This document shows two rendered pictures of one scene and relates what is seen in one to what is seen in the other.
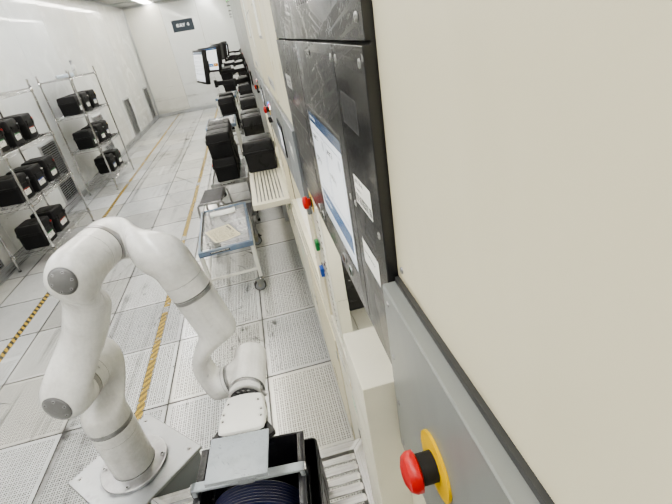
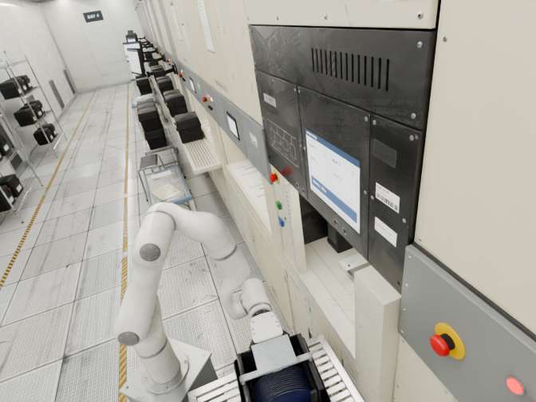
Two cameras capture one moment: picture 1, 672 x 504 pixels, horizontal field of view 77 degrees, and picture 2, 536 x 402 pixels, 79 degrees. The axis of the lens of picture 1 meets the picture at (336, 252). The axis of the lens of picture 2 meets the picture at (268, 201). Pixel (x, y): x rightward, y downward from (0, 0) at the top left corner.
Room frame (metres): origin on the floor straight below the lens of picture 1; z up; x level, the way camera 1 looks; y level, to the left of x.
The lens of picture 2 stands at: (-0.06, 0.28, 2.03)
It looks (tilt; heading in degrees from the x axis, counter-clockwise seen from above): 31 degrees down; 352
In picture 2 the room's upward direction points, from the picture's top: 10 degrees counter-clockwise
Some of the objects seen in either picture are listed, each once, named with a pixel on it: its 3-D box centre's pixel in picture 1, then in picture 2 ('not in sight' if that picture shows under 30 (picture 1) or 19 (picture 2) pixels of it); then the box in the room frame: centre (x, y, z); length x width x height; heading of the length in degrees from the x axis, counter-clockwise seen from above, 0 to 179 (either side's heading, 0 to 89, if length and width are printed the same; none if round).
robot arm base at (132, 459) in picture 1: (123, 444); (159, 358); (0.86, 0.70, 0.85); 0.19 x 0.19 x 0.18
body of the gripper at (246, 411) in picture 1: (244, 416); (265, 328); (0.66, 0.26, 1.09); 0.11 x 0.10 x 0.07; 2
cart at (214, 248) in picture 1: (233, 246); (172, 201); (3.32, 0.88, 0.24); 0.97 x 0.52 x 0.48; 10
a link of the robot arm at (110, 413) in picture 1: (98, 383); (143, 317); (0.89, 0.70, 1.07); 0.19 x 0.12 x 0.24; 173
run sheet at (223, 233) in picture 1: (222, 232); (165, 191); (3.14, 0.88, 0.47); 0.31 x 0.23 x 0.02; 29
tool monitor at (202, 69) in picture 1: (221, 69); (151, 62); (4.13, 0.73, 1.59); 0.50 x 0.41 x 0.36; 97
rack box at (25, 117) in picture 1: (18, 127); not in sight; (5.10, 3.27, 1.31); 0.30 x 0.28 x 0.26; 11
